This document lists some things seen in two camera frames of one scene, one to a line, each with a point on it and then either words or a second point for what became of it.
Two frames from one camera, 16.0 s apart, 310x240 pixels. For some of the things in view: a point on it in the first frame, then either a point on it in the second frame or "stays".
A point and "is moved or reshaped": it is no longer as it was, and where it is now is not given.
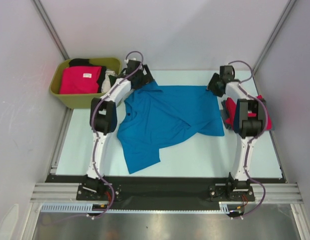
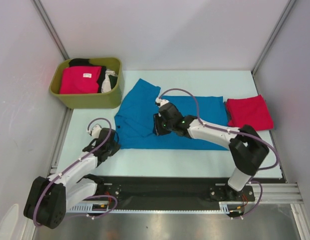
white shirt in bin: x=106 y=83 stays
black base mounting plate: x=164 y=193 stays
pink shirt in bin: x=80 y=79 stays
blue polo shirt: x=155 y=116 is moved or reshaped
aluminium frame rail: x=275 y=193 stays
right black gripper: x=211 y=85 to x=158 y=129
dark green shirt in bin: x=112 y=79 stays
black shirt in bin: x=74 y=62 stays
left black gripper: x=147 y=78 to x=115 y=148
